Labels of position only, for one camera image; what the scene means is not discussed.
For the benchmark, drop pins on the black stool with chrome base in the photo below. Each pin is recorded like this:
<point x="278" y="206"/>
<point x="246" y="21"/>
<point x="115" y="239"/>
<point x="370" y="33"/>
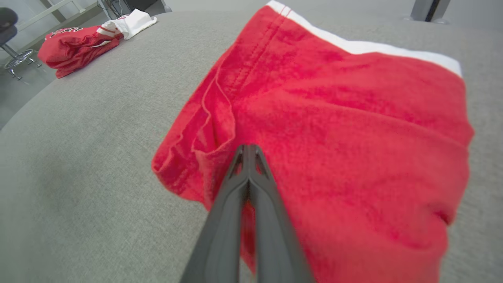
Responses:
<point x="7" y="21"/>

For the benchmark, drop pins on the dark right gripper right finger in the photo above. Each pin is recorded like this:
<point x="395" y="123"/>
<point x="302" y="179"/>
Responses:
<point x="275" y="243"/>

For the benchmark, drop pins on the white metal frame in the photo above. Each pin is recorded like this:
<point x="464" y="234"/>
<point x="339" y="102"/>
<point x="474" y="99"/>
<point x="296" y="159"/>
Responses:
<point x="55" y="11"/>

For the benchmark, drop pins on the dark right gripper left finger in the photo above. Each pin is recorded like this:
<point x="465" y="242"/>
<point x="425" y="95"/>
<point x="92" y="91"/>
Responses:
<point x="220" y="243"/>

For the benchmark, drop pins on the red and white jersey shirt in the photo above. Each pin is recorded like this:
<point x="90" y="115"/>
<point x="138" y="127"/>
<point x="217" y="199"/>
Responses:
<point x="74" y="47"/>

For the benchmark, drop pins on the red shorts with white stripe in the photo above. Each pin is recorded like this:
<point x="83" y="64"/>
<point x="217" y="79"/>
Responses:
<point x="353" y="157"/>

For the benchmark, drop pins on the grey partition post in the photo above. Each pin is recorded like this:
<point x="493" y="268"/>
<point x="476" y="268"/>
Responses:
<point x="419" y="8"/>

